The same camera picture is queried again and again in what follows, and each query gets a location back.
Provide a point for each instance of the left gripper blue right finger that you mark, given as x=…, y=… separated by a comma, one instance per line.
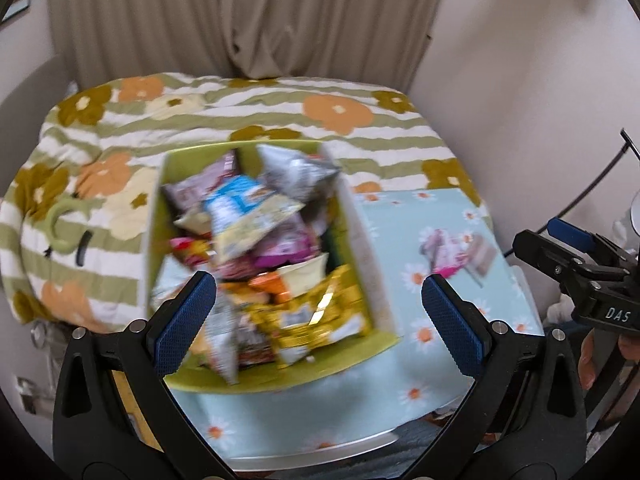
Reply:
x=462, y=327

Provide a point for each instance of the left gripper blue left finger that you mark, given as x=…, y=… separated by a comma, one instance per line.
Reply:
x=174, y=326

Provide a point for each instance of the blue yellow snack bag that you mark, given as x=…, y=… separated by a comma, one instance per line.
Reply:
x=243, y=211

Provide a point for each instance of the gold foil snack bag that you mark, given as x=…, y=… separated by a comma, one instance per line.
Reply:
x=332, y=311

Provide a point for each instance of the magenta snack bag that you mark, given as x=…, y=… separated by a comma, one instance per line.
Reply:
x=289, y=243

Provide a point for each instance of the right hand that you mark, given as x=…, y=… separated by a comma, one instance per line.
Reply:
x=608, y=370

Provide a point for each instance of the pink white candy bag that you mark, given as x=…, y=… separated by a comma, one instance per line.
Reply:
x=446, y=253

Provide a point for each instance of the light blue daisy tablecloth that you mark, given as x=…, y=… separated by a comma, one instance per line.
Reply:
x=348, y=398

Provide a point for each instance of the floral striped bed quilt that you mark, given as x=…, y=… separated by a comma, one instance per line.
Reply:
x=75, y=218

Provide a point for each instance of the silver snack bag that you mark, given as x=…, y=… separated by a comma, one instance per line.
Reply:
x=296, y=174

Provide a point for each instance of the grey headboard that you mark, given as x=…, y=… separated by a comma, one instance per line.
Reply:
x=23, y=112

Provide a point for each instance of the beige curtain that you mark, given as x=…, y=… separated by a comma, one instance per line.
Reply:
x=372, y=41

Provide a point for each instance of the framed houses picture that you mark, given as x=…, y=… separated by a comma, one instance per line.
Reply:
x=16, y=7

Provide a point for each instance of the green ring hair clip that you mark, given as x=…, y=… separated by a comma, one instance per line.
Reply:
x=63, y=235

